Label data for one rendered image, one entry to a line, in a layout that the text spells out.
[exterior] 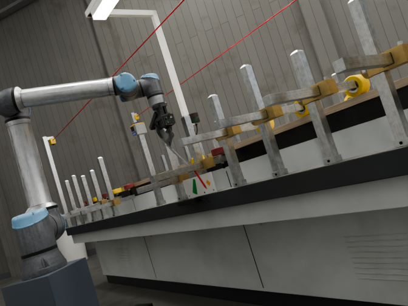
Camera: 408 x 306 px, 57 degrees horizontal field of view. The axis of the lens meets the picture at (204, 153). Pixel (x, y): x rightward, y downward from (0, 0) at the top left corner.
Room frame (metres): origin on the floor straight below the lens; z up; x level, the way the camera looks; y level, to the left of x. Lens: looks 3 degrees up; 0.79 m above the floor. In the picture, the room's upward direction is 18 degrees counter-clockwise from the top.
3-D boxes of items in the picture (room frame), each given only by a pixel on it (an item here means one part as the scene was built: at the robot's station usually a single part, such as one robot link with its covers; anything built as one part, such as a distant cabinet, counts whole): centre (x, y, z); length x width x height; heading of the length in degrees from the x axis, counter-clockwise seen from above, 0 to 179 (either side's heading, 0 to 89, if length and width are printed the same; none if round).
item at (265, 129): (1.48, -0.26, 0.93); 0.04 x 0.04 x 0.48; 37
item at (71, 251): (6.79, 2.80, 0.32); 0.53 x 0.53 x 0.65
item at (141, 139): (2.29, 0.34, 0.93); 0.05 x 0.05 x 0.45; 37
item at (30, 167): (1.82, 0.84, 1.08); 0.17 x 0.15 x 0.75; 7
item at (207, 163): (1.87, 0.02, 0.85); 0.14 x 0.06 x 0.05; 37
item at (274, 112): (1.47, -0.28, 0.95); 0.14 x 0.06 x 0.05; 37
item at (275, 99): (1.24, -0.42, 0.95); 0.50 x 0.04 x 0.04; 127
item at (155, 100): (1.90, 0.15, 1.23); 0.10 x 0.09 x 0.05; 127
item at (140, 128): (2.29, 0.34, 1.18); 0.07 x 0.07 x 0.08; 37
